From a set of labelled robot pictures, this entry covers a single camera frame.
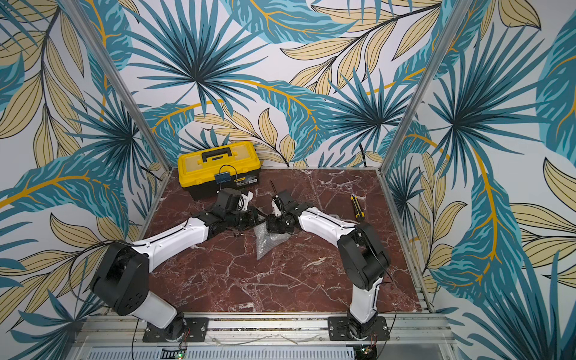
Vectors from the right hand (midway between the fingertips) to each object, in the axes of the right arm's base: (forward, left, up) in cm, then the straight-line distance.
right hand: (269, 227), depth 90 cm
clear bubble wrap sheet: (-6, +1, +1) cm, 6 cm away
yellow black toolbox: (+22, +28, +9) cm, 37 cm away
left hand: (-1, 0, +7) cm, 7 cm away
